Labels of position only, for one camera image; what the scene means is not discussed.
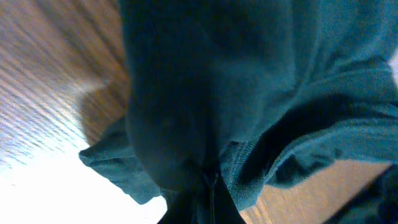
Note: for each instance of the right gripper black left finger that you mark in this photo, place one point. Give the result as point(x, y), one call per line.
point(181, 208)

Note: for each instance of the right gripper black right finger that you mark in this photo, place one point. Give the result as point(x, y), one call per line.
point(223, 209)

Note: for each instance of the dark green cloth garment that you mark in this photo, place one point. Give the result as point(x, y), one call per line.
point(261, 92)

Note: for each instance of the blue denim jeans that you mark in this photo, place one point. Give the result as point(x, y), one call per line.
point(376, 204)

